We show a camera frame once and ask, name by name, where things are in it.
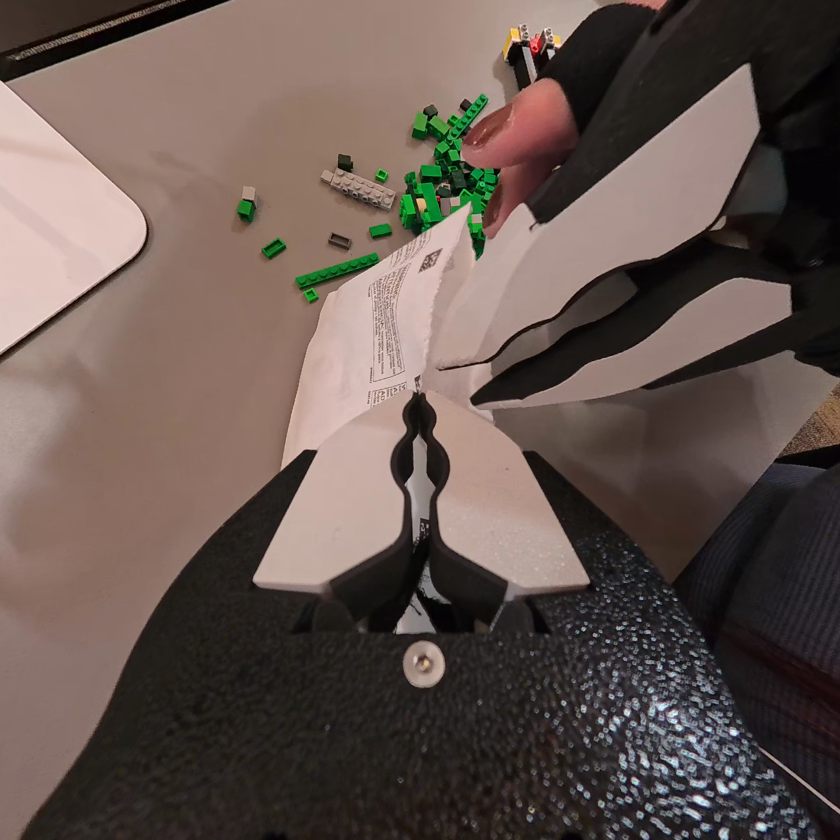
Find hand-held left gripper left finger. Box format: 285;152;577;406
252;392;422;623

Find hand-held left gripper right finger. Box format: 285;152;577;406
425;392;590;626

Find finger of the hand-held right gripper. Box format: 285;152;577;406
470;246;796;409
430;64;765;371

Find white printed paper bag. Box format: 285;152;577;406
281;211;496;592

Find grey desk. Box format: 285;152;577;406
0;0;834;840

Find person's right hand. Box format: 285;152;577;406
462;0;665;238

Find small yellow black brick car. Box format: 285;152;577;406
502;25;564;89

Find pile of green bricks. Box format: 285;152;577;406
397;92;503;260

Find person's dark trousers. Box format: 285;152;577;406
672;459;840;840

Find long green studded plate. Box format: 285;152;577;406
294;252;382;290

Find light grey studded plate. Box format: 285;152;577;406
320;167;398;211

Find white book stand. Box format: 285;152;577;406
0;82;148;355

